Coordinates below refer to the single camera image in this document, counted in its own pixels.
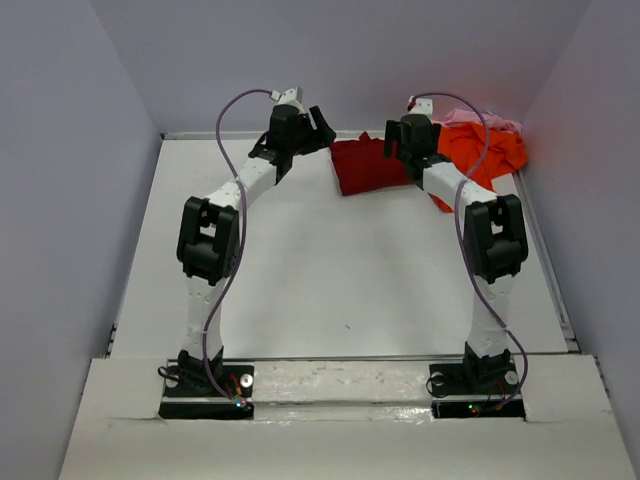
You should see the dark red t shirt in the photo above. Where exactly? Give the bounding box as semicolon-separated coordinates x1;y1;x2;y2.
329;132;412;196

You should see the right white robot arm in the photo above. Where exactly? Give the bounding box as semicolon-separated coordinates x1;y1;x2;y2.
384;113;528;392

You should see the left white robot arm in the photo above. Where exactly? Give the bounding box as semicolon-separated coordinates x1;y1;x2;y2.
177;104;336;395

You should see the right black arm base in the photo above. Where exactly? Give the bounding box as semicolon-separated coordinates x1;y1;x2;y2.
425;345;525;420

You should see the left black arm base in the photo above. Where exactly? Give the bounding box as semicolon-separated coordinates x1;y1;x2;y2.
157;350;255;421

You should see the orange t shirt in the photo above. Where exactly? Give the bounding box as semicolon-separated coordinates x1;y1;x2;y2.
438;122;528;191

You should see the pink t shirt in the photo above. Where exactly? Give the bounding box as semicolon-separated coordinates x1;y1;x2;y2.
440;108;523;134

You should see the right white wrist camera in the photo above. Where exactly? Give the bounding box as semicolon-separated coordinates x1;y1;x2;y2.
407;96;434;118

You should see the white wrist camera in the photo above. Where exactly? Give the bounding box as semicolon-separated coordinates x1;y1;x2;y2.
269;87;306;114
407;96;434;118

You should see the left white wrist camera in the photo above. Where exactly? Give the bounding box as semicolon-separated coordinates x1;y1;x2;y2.
269;87;306;114

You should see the aluminium table edge rail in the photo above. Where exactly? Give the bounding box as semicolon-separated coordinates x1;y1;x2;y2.
160;129;385;141

